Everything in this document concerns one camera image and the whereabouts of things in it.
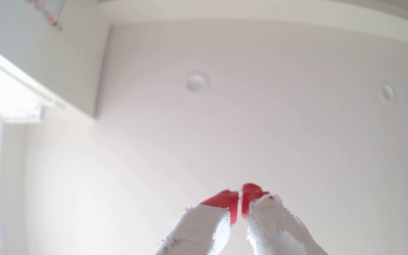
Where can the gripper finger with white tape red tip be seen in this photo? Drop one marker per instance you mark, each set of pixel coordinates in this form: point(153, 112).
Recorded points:
point(198, 230)
point(274, 230)

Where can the round recessed ceiling light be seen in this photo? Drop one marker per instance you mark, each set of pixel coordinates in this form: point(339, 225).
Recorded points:
point(197, 83)
point(387, 92)

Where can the wall board with red marks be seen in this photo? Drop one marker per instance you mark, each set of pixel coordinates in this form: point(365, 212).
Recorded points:
point(48, 9)

